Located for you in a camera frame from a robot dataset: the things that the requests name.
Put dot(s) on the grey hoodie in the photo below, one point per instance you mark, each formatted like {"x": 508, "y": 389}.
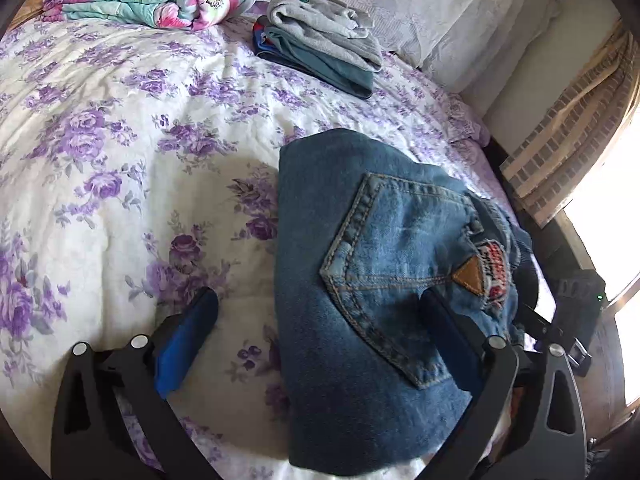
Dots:
{"x": 320, "y": 20}

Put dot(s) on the lilac frilled pillow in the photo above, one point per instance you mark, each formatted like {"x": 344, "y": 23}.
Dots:
{"x": 465, "y": 120}

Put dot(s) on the red and blue garment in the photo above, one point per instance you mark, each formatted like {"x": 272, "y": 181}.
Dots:
{"x": 260, "y": 35}

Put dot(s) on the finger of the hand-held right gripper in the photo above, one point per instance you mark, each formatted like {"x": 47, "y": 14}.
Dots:
{"x": 540, "y": 324}

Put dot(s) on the beige checked curtain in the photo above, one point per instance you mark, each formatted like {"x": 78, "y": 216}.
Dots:
{"x": 565, "y": 145}

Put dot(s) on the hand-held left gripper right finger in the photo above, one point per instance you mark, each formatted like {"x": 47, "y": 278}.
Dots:
{"x": 450, "y": 345}

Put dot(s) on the dark bed frame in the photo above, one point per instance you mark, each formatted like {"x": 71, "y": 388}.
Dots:
{"x": 550, "y": 245}

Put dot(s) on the teal folded garment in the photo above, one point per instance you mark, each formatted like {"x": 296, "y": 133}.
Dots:
{"x": 330, "y": 67}

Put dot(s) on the white lace cover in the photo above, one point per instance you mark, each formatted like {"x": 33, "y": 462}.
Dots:
{"x": 425, "y": 10}

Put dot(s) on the purple floral bedspread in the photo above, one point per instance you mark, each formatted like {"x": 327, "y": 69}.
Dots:
{"x": 125, "y": 110}

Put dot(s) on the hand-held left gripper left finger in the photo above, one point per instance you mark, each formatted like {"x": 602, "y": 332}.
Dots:
{"x": 182, "y": 340}

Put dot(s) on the window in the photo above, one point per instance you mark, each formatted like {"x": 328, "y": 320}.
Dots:
{"x": 615, "y": 220}

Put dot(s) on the blue denim pants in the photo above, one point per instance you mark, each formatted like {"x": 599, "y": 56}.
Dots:
{"x": 350, "y": 260}

